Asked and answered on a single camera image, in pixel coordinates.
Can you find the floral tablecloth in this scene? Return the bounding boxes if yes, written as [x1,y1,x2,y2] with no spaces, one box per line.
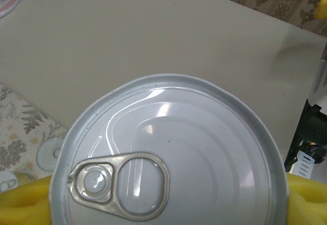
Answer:
[0,81,68,192]

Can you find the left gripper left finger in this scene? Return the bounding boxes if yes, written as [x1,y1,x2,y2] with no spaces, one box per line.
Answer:
[0,175,53,225]

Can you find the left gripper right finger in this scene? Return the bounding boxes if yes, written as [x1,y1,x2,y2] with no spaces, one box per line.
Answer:
[285,172,327,225]

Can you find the small white round lid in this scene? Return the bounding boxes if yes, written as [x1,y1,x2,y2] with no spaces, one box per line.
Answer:
[35,137,64,171]

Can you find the silver pull-tab lid can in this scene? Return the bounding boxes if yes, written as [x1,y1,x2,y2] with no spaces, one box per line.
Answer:
[50,73,289,225]

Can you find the yellow label can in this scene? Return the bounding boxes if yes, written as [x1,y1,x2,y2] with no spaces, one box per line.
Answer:
[0,170,35,194]

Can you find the grey metal box counter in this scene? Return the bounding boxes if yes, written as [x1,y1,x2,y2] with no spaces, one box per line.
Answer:
[0,0,324,169]

